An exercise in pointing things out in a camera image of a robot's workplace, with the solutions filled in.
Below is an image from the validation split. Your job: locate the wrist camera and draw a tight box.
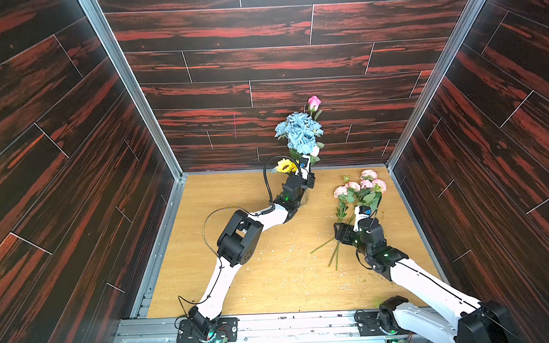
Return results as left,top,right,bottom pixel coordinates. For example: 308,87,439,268
353,205,377,232
299,155,311,180

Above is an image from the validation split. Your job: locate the yellow sunflower bunch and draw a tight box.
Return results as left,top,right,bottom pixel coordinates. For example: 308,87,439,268
273,157,298,174

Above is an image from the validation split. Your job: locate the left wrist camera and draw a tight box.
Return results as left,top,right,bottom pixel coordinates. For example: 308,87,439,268
299,155,311,180

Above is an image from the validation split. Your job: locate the blue rose bunch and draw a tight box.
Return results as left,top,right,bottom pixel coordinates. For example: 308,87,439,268
275,112,324,155

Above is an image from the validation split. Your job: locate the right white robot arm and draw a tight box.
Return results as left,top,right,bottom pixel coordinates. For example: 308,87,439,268
334,217,522,343

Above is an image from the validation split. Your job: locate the pink carnation stem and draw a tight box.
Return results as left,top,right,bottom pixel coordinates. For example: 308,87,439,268
307,168,391,255
328,175,361,270

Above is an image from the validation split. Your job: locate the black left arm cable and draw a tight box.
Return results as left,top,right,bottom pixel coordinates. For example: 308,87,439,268
199,154,306,266

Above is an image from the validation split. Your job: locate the aluminium front rail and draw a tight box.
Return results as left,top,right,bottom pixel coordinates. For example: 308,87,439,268
106,306,481,343

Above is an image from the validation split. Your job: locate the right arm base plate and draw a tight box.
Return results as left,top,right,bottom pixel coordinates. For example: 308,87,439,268
354,309,397,337

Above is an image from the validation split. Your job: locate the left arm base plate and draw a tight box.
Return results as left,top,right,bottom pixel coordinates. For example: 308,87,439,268
176,317,239,343

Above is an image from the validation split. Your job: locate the magenta rosebud stem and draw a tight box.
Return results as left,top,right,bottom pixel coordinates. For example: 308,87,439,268
307,95,322,120

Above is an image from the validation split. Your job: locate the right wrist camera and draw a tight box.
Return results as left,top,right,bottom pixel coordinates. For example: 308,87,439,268
353,205,377,232

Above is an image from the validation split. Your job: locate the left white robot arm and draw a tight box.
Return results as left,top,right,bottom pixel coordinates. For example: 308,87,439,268
188,170,315,341

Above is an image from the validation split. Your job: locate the small pale pink rosebud stem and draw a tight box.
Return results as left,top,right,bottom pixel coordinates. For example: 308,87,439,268
310,145,320,164

